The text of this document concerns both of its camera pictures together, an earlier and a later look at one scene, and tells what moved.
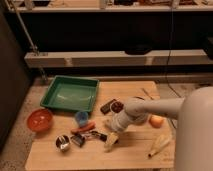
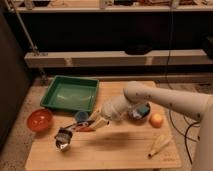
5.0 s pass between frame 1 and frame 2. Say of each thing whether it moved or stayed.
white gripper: moved
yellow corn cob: stayed
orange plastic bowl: stayed
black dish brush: moved
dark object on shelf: stayed
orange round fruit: stayed
